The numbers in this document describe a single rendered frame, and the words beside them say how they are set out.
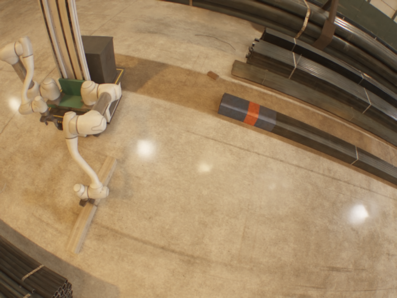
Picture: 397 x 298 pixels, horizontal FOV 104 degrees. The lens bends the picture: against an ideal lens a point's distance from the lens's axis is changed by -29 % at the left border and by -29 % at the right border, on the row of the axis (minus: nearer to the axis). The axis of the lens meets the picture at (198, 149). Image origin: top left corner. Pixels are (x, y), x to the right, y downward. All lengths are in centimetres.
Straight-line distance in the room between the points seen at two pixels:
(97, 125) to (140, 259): 119
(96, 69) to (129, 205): 139
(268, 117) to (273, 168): 64
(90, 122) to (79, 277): 136
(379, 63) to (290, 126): 150
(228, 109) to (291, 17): 133
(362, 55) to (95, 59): 297
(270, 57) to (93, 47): 243
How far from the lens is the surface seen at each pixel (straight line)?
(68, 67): 234
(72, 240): 209
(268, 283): 224
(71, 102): 239
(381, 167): 380
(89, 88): 208
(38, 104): 211
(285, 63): 349
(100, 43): 237
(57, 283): 187
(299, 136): 288
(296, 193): 259
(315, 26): 268
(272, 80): 338
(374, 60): 310
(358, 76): 463
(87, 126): 153
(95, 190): 176
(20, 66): 219
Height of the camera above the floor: 201
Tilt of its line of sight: 57 degrees down
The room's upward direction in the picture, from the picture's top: 16 degrees clockwise
